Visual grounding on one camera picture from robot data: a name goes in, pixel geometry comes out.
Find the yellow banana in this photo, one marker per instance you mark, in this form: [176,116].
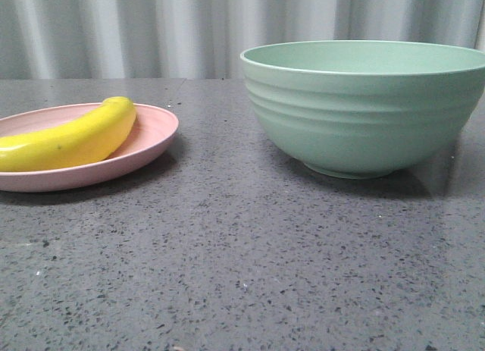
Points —
[85,140]

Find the pink plate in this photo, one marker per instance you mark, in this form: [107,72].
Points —
[153,131]

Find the green ribbed bowl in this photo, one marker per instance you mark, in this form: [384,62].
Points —
[360,108]

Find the white pleated curtain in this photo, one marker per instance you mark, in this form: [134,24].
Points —
[50,39]

